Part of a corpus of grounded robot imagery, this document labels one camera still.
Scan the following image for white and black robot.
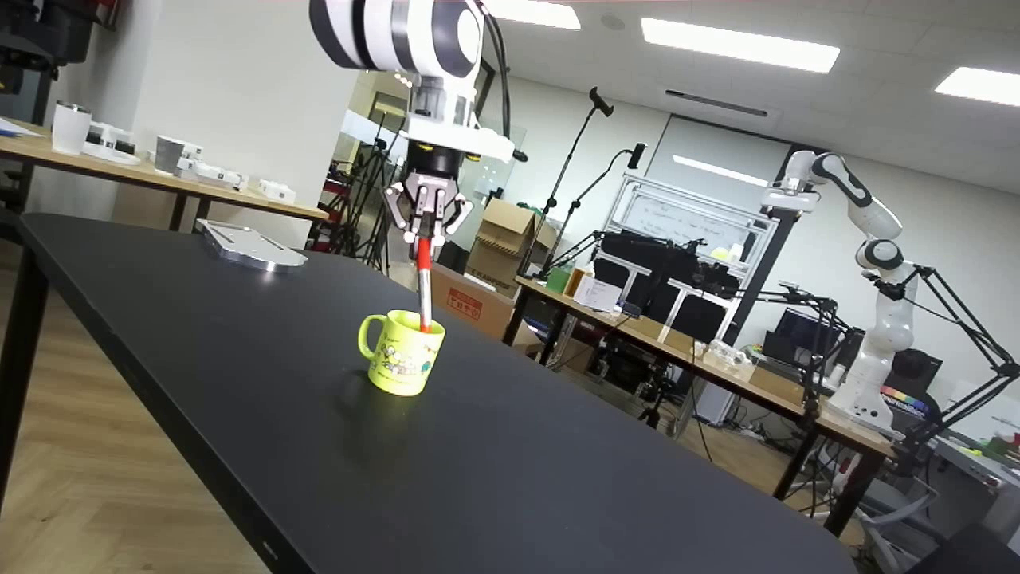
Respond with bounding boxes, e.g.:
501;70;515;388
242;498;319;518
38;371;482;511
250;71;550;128
760;149;919;436

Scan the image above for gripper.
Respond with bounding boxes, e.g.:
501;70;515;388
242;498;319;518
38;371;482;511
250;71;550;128
385;141;476;245

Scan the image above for silver metal plate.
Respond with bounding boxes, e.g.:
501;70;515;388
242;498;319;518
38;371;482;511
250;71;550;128
194;218;310;275

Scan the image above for white tumbler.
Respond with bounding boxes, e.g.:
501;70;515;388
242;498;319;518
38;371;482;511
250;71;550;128
51;101;93;156

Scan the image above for white plastic parts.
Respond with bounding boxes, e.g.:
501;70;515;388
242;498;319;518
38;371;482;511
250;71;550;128
175;155;249;193

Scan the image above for white device on round base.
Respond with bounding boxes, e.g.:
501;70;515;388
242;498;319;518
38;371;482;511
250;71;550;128
83;121;143;167

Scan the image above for group of black tripods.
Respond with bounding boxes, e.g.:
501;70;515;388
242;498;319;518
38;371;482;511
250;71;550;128
317;112;401;273

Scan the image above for cardboard box with red label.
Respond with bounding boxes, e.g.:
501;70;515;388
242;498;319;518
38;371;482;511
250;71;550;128
429;261;520;345

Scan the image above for grey cup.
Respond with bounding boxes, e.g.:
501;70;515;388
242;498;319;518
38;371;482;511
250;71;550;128
153;135;186;175

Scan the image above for clear plastic container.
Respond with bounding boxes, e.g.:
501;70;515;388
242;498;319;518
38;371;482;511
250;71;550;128
692;338;755;377

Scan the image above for stack of cardboard boxes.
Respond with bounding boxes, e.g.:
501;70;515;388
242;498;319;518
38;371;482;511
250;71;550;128
464;197;560;301

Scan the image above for aluminium frame with whiteboard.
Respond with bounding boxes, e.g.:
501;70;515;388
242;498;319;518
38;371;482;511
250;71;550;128
591;173;783;345

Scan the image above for ceiling light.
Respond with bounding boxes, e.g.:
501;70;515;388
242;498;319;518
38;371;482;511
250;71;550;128
640;17;842;75
934;66;1020;108
483;0;583;32

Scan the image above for black monitor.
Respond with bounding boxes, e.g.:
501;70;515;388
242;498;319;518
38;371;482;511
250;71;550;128
762;306;847;369

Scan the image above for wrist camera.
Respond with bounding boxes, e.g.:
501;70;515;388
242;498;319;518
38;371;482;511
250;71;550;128
401;112;530;165

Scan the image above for office chair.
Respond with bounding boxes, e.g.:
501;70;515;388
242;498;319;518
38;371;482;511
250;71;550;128
827;451;943;574

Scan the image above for red and white marker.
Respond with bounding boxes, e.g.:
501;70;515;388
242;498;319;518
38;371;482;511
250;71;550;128
415;234;436;334

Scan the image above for wooden table with black legs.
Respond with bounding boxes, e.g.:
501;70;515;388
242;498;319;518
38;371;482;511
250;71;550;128
0;118;330;234

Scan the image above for white paper box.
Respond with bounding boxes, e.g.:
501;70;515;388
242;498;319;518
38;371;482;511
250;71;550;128
572;273;624;314

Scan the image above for yellow-green printed mug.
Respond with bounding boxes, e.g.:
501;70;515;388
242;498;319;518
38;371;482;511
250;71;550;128
357;309;447;397

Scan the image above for row of black monitors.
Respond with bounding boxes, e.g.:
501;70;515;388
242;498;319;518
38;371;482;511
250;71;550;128
593;230;743;342

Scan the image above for black equipment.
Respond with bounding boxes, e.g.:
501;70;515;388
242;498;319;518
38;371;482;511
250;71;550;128
0;0;98;96

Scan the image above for long wooden table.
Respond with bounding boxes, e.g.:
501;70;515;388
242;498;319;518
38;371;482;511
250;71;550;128
502;274;898;537

